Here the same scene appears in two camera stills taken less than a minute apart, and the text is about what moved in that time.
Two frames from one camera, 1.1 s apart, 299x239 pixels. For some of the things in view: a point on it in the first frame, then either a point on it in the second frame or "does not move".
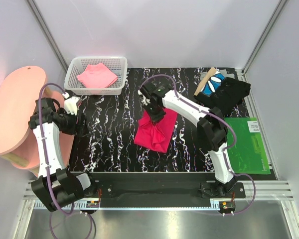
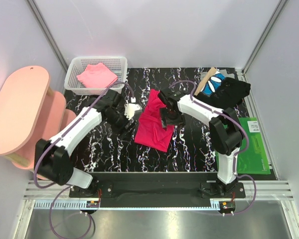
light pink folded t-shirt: x=96 y=75 does not move
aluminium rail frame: x=279 y=190 does not move
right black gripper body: x=156 y=113 → x=174 y=118
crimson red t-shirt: x=155 y=136 does not move
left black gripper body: x=68 y=125 → x=118 y=121
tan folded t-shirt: x=204 y=80 does not move
